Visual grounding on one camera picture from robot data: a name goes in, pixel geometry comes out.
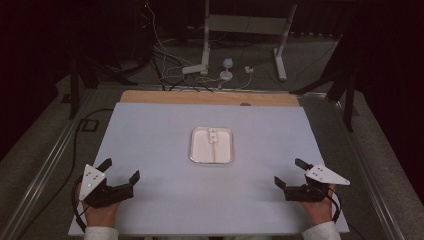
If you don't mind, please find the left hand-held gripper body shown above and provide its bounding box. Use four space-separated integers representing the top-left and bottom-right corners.
78 163 135 209

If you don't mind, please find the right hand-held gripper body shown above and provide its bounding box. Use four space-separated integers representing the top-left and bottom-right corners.
283 163 351 203

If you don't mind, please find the square white tray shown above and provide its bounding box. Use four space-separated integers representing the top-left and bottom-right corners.
189 126 234 165

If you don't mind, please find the white thread with small pieces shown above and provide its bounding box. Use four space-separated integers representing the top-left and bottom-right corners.
206 127 218 163

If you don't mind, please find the person's right hand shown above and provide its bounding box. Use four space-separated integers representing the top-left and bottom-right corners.
299 183 337 226

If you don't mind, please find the person's left hand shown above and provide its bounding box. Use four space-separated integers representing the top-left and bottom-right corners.
74 182 122 229

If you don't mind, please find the black square floor plate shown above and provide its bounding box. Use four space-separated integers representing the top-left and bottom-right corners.
80 118 100 133

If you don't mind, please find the pale blue board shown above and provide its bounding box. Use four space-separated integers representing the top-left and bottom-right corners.
68 102 350 237

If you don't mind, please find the black stand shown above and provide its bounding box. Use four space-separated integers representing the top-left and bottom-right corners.
68 56 139 120
289 33 359 133

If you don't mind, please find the white power strip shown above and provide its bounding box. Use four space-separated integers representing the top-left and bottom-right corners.
181 64 208 75

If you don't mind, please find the small round white lamp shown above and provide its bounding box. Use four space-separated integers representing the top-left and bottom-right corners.
219 58 234 82

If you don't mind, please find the white metal stand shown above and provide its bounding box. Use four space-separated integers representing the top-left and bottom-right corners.
200 0 299 82

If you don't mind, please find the right hand-held gripper cable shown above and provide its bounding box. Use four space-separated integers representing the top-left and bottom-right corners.
319 188 343 224

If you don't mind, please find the hand-held gripper cable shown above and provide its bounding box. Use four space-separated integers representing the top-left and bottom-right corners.
70 176 89 233
319 188 343 224

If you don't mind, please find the left hand-held gripper cable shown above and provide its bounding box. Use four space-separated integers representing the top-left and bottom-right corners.
70 176 89 233

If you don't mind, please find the long black floor cable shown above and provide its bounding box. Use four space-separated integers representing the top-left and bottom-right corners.
18 108 114 239

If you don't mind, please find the aluminium frame rail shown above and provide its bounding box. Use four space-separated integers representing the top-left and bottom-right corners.
328 98 406 240
0 87 98 240

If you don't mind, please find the black cable bundle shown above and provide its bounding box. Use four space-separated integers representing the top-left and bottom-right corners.
149 49 214 93

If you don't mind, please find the white cable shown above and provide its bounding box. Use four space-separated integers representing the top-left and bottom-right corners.
144 0 196 88

